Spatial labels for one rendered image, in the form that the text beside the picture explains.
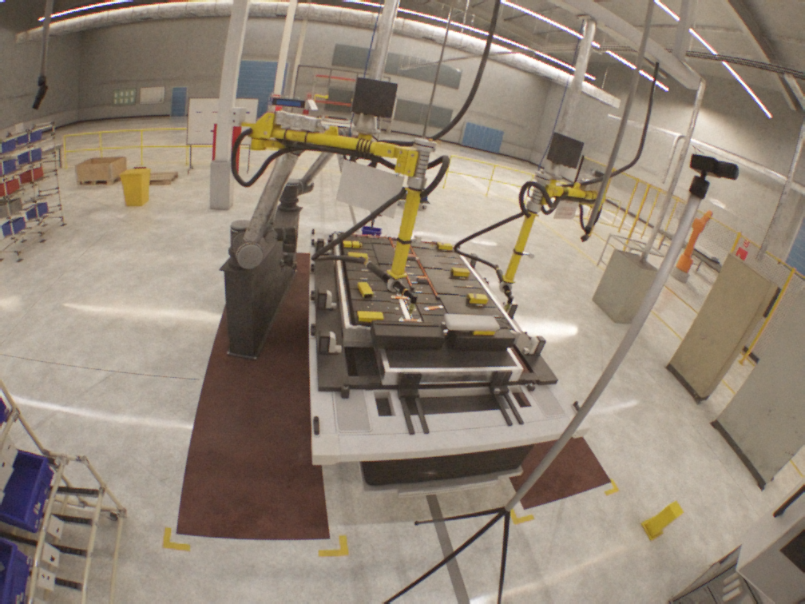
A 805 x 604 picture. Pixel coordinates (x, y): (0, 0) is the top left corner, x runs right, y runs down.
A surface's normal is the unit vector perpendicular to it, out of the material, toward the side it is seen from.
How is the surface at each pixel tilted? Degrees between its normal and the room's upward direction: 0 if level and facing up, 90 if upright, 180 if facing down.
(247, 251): 84
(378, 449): 0
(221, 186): 90
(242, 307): 90
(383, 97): 90
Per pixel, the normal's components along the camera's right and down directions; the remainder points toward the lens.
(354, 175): -0.27, 0.45
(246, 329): 0.02, 0.52
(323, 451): 0.19, -0.84
